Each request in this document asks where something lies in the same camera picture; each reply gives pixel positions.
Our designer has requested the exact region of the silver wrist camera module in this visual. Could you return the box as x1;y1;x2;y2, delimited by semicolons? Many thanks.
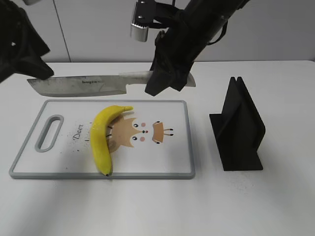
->
130;0;156;42

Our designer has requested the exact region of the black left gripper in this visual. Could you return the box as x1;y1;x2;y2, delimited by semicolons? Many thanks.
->
0;0;54;82

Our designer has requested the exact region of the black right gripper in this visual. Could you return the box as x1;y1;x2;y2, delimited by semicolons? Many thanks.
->
145;7;204;96

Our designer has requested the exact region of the white grey-rimmed cutting board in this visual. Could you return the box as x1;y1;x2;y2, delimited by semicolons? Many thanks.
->
9;99;195;179

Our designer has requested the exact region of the white-handled kitchen knife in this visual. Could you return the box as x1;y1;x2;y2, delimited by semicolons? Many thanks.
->
27;70;197;97

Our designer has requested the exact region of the yellow plastic banana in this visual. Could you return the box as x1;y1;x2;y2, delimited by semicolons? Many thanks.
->
90;105;133;176

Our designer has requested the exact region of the black knife stand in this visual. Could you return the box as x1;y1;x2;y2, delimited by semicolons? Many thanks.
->
209;77;266;171

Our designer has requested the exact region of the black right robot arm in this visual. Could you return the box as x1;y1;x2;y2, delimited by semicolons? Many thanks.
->
145;0;247;96

